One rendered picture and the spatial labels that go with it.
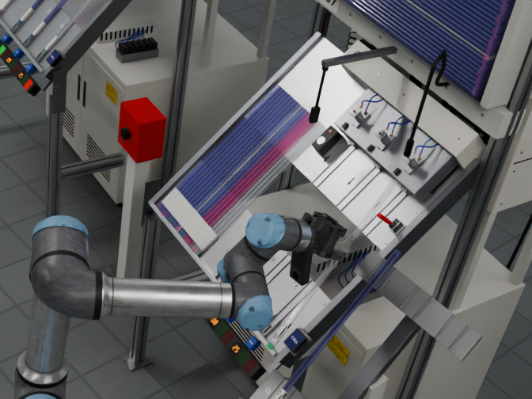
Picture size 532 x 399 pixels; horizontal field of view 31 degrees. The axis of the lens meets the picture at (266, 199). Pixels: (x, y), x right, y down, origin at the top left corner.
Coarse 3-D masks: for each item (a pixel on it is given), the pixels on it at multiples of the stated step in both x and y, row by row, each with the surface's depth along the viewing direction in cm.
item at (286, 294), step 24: (192, 168) 282; (168, 192) 282; (240, 216) 266; (216, 240) 267; (240, 240) 263; (216, 264) 263; (264, 264) 256; (288, 264) 252; (288, 288) 249; (288, 312) 246; (312, 312) 243; (264, 336) 246
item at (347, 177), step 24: (312, 48) 280; (336, 48) 276; (288, 72) 280; (312, 72) 276; (336, 72) 272; (264, 96) 281; (312, 96) 272; (336, 96) 268; (312, 168) 262; (336, 168) 258; (360, 168) 255; (336, 192) 255; (360, 192) 252; (360, 216) 248; (408, 216) 242; (384, 240) 242
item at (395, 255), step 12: (396, 252) 225; (384, 264) 225; (372, 288) 225; (360, 300) 224; (348, 312) 224; (336, 324) 225; (324, 336) 225; (312, 360) 225; (300, 372) 224; (288, 384) 225
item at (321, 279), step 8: (392, 184) 228; (384, 192) 228; (376, 200) 229; (384, 200) 228; (376, 208) 228; (368, 216) 228; (360, 224) 228; (352, 232) 229; (360, 232) 228; (352, 240) 228; (328, 264) 229; (328, 272) 228; (320, 280) 228; (312, 288) 228; (304, 296) 229; (312, 296) 229; (304, 304) 228; (296, 312) 228; (288, 320) 229; (272, 344) 228
